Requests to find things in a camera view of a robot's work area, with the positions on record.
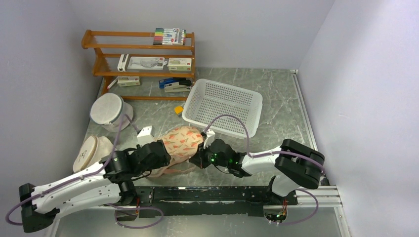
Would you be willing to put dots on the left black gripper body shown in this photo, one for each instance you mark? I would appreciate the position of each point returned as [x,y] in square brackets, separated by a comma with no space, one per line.
[163,160]

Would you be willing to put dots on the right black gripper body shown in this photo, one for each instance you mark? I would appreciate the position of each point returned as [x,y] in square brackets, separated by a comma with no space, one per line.
[212,158]

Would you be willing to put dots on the floral pink mesh laundry bag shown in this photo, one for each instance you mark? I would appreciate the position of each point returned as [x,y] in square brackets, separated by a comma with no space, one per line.
[181,144]

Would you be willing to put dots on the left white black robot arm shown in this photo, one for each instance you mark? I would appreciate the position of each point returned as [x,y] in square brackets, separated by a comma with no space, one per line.
[109,181]

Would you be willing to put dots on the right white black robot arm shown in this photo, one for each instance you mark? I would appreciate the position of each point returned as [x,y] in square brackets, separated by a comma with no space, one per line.
[295,164]

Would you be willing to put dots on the white cylindrical mesh laundry bag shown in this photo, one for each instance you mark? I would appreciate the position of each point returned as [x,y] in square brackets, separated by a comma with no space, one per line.
[109,110]

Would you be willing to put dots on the small yellow block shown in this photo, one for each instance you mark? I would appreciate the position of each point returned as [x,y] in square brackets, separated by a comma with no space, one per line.
[178,110]

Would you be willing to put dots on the white perforated plastic basket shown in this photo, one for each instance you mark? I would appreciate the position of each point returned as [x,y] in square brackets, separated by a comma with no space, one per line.
[241,108]

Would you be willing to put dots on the blue stapler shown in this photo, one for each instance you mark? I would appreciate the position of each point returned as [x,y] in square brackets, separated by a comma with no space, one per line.
[171,81]

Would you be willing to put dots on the grey black stapler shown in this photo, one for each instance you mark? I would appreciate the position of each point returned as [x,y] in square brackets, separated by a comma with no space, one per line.
[180,86]

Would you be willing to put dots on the white box under shelf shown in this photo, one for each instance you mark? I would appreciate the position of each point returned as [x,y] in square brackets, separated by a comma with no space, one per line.
[125,81]

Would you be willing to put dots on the white red marker pen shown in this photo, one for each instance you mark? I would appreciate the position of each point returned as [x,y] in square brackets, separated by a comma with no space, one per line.
[112,84]

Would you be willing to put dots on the green white small box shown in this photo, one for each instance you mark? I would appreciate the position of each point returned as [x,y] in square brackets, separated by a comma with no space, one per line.
[179,64]

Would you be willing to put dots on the white flat packaged item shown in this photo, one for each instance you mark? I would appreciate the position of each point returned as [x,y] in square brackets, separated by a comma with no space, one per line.
[146,63]

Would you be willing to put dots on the wooden three-tier shelf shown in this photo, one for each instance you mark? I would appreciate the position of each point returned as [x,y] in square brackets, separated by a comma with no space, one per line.
[135,54]

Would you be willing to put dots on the coloured marker pen set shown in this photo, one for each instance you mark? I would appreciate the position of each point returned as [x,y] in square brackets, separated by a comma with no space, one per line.
[169,36]

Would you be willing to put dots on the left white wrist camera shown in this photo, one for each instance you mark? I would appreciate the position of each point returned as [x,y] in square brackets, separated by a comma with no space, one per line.
[145,136]

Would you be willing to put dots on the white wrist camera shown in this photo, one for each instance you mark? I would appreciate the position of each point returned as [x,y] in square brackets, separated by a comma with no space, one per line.
[209,138]
[145,136]

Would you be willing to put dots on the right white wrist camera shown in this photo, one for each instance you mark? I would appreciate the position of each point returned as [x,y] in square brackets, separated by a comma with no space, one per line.
[209,138]

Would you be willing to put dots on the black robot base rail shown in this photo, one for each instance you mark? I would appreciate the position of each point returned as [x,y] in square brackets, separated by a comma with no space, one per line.
[212,200]

